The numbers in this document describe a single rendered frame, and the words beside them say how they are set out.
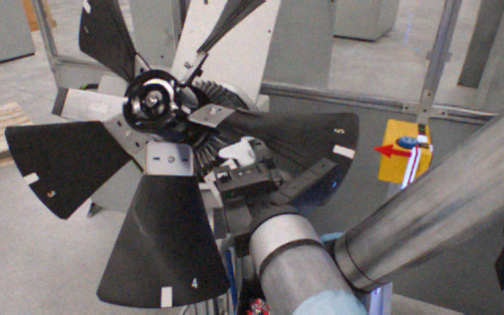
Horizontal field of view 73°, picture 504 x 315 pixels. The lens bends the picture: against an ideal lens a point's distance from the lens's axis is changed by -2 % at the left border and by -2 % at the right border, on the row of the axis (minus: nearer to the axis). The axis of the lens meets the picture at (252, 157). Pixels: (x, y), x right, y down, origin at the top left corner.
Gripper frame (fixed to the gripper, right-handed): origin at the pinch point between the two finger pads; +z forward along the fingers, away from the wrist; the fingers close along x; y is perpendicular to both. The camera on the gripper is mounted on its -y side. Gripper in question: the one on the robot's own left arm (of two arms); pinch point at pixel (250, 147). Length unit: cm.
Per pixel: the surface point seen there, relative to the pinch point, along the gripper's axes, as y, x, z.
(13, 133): 43, 0, 26
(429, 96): -71, 22, 41
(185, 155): 10.3, 5.8, 12.0
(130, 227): 22.1, 11.2, 1.5
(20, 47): 219, 78, 556
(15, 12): 207, 30, 561
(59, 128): 32.9, -0.9, 21.7
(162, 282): 19.1, 19.7, -4.6
